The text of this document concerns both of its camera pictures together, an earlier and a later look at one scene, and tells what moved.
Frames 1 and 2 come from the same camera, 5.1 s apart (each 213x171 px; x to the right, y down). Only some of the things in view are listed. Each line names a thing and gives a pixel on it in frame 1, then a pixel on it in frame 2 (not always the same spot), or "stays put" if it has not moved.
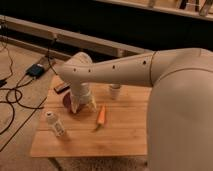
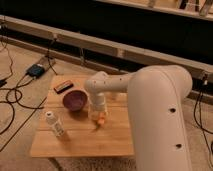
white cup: x=115 y=91 stays put
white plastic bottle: x=55 y=125 stays put
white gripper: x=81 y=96 → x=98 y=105
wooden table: x=118 y=126 stays put
